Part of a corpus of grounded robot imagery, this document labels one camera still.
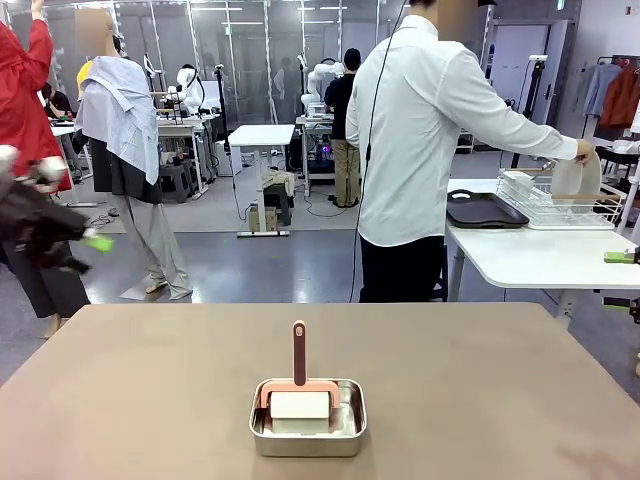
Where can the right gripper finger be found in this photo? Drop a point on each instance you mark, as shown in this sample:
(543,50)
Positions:
(619,257)
(620,303)

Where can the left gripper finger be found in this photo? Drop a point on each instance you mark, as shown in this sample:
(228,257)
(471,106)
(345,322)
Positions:
(99,244)
(77,266)

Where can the white round plate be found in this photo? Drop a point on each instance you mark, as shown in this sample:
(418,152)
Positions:
(567,182)

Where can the dark brown serving tray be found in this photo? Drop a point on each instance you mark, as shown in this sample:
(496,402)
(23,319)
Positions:
(487,212)

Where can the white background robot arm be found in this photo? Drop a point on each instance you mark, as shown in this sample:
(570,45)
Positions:
(189,87)
(317,80)

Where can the person's right forearm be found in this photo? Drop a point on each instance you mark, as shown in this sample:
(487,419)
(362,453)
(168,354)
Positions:
(545,140)

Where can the person's right hand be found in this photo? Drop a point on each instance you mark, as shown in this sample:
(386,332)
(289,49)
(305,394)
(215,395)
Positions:
(586,152)

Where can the white side table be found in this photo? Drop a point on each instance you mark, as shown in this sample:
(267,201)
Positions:
(525,255)

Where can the grey plastic stool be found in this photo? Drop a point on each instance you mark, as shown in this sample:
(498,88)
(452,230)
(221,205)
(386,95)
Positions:
(177,181)

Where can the black cart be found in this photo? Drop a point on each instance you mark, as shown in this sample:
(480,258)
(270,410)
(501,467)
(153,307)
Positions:
(617,155)

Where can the white cutlery holder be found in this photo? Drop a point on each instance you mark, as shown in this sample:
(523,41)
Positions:
(517,180)

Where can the mannequin in striped shirt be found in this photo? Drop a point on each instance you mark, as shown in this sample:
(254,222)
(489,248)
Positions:
(120,115)

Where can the white background workbench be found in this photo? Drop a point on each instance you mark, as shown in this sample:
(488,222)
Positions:
(175,129)

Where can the seated person in black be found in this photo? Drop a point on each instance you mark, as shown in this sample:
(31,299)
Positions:
(60,102)

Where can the orange hanging jacket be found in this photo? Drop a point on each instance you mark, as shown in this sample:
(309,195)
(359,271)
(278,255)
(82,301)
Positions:
(622,100)

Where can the mannequin in red coat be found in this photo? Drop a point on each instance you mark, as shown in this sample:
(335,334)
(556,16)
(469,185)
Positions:
(25,100)

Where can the cardboard box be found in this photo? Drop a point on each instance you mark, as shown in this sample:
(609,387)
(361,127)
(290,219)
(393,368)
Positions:
(262,219)

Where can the grey-blue hanging shirt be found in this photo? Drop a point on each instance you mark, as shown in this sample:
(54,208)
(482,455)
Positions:
(597,90)

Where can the wooden shoe rack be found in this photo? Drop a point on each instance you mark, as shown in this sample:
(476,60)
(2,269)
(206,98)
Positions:
(465,145)

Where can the white standing desk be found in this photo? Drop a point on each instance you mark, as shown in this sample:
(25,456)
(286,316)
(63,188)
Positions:
(262,135)

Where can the tripod stand with device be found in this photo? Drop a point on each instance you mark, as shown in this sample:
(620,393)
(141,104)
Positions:
(538,58)

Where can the pink lint roller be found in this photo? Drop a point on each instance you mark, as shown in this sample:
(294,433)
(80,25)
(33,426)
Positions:
(299,355)

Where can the man in white shirt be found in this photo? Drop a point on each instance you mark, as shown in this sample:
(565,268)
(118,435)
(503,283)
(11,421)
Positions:
(410,125)

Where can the standing person in black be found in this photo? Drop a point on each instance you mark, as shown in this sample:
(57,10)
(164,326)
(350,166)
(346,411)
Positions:
(345,110)

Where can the rectangular steel container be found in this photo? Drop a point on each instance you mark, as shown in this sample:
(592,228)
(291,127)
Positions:
(305,445)

